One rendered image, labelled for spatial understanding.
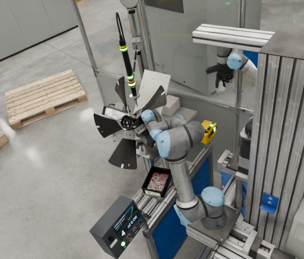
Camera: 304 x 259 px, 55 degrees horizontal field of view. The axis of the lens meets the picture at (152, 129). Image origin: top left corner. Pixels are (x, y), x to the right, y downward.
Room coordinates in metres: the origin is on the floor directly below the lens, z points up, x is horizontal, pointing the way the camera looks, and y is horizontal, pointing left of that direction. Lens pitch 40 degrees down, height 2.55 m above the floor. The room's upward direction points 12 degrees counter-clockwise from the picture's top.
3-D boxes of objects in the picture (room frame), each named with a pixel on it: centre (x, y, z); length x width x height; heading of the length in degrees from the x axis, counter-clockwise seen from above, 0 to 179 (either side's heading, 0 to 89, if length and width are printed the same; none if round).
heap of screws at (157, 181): (1.40, 0.04, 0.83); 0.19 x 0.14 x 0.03; 151
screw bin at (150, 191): (1.41, 0.04, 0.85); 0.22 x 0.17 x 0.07; 151
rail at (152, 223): (1.34, -0.13, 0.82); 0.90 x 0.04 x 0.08; 136
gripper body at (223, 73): (1.48, -0.49, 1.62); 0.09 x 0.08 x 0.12; 46
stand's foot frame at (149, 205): (1.90, 0.03, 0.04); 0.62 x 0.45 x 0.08; 136
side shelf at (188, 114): (2.14, -0.23, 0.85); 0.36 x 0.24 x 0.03; 46
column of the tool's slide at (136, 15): (2.38, -0.04, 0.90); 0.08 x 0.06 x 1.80; 81
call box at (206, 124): (1.63, -0.40, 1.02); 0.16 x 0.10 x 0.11; 136
